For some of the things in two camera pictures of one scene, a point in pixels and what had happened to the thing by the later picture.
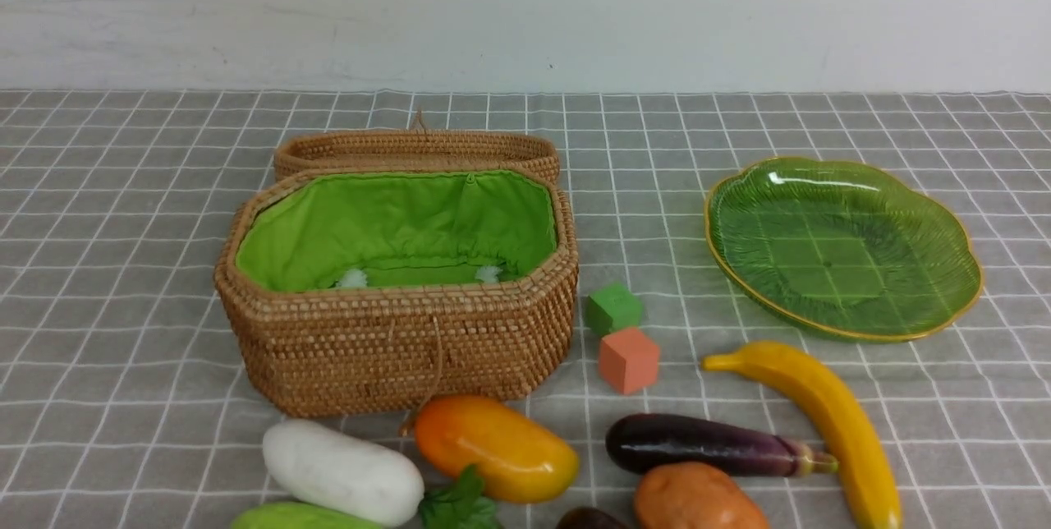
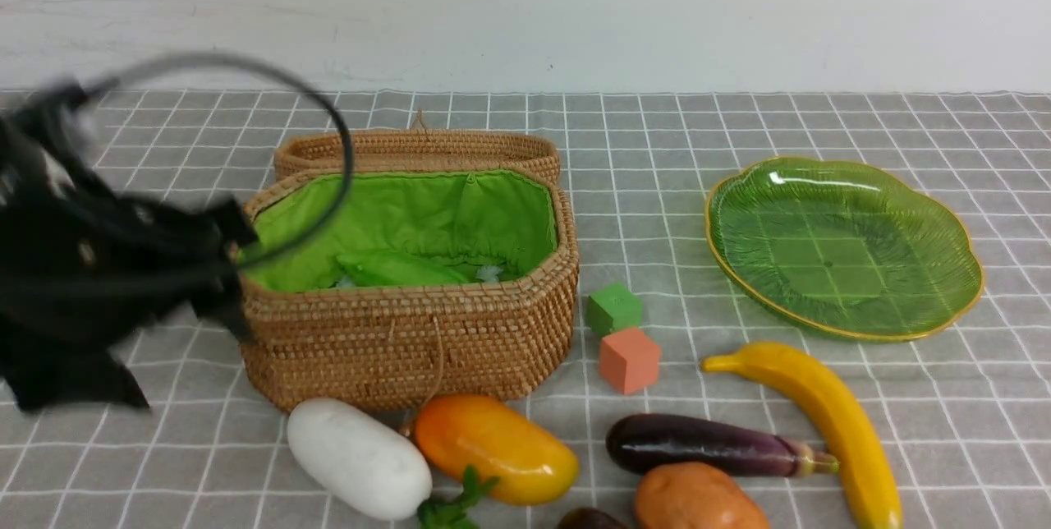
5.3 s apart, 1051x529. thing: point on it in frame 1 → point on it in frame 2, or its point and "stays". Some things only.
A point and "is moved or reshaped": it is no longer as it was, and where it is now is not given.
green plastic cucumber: [290, 515] → [383, 269]
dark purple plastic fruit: [589, 517] stays
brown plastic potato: [693, 495] stays
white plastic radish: [337, 471] is moved or reshaped
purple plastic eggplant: [636, 442] stays
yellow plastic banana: [850, 438] stays
